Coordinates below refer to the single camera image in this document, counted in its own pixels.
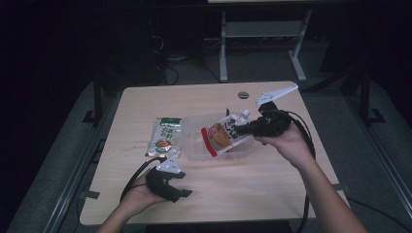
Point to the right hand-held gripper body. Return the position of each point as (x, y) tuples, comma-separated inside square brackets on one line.
[(273, 124)]

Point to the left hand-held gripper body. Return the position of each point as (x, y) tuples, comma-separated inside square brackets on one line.
[(158, 184)]

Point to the sauce pouch with white cap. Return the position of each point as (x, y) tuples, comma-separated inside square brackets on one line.
[(220, 136)]

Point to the clear plastic container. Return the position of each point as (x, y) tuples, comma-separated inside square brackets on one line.
[(194, 145)]

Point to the person's left hand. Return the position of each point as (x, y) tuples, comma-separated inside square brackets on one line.
[(139, 197)]

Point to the person's right hand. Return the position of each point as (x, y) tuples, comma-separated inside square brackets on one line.
[(291, 145)]

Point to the green and white food packet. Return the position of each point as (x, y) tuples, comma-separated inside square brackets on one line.
[(163, 137)]

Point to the black metal stand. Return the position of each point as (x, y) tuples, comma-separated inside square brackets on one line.
[(365, 97), (97, 97)]

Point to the white metal frame stand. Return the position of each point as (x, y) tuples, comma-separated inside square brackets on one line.
[(264, 29)]

